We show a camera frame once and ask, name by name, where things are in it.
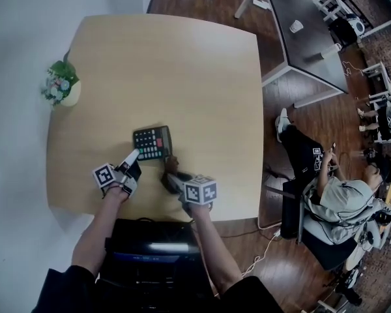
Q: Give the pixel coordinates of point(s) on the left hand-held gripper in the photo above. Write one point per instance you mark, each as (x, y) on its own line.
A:
(103, 175)

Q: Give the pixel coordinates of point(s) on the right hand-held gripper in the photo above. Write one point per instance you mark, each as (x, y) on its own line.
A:
(198, 191)

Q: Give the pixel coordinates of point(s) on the black calculator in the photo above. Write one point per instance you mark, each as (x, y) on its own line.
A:
(150, 142)

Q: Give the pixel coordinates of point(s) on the person's left forearm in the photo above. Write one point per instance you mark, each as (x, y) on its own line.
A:
(97, 233)

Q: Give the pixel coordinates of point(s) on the person's right forearm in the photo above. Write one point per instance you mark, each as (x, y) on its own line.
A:
(211, 249)

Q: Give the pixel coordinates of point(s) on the person's left hand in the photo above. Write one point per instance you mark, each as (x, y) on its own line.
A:
(117, 195)

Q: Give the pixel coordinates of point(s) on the black chest rig with screen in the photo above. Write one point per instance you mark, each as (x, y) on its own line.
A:
(150, 230)

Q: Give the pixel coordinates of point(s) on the flowers in cream pot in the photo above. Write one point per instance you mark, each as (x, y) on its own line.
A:
(72, 96)

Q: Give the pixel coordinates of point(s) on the black bag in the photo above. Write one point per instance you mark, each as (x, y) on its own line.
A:
(291, 210)

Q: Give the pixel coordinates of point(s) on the person's black shirt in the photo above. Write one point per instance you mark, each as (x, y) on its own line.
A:
(62, 292)

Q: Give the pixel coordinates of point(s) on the grey office chair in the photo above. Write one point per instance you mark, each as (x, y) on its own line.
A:
(329, 249)

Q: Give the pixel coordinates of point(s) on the white paper cup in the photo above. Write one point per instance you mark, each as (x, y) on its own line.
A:
(296, 26)

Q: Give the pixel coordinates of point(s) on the white power strip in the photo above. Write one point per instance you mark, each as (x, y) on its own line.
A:
(260, 4)

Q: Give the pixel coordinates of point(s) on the white cylindrical bottle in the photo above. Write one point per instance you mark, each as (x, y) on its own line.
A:
(329, 51)

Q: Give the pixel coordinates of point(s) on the dark table with white legs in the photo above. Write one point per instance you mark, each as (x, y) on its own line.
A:
(286, 5)

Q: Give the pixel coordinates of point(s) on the black chair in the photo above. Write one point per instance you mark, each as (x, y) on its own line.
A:
(342, 31)

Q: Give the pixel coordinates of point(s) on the white and black backpack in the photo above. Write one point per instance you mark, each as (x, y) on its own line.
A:
(358, 26)

